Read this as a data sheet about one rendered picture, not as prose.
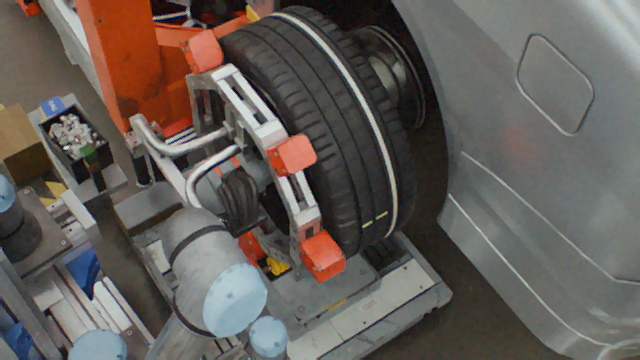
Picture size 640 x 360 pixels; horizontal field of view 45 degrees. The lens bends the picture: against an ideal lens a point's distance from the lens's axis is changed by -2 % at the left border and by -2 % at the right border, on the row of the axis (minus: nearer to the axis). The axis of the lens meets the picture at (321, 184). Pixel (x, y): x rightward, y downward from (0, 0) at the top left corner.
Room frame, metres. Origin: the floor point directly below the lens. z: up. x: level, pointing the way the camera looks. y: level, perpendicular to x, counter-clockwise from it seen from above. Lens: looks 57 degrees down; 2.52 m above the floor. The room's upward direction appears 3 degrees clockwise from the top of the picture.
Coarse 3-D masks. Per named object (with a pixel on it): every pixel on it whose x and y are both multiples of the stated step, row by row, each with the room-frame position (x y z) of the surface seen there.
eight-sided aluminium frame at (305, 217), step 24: (216, 72) 1.22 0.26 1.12; (192, 96) 1.32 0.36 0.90; (216, 120) 1.34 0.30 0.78; (240, 120) 1.11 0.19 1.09; (264, 120) 1.10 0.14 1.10; (264, 144) 1.03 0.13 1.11; (288, 192) 0.96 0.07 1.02; (312, 216) 0.94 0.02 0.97; (264, 240) 1.06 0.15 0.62; (288, 240) 1.03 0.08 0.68; (288, 264) 0.95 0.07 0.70
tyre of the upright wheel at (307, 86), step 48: (240, 48) 1.28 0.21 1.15; (288, 48) 1.26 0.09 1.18; (336, 48) 1.27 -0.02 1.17; (288, 96) 1.12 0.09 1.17; (336, 96) 1.14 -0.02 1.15; (384, 96) 1.17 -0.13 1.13; (336, 144) 1.05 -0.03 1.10; (384, 144) 1.08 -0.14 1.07; (336, 192) 0.96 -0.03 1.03; (384, 192) 1.01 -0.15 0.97; (336, 240) 0.93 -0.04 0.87
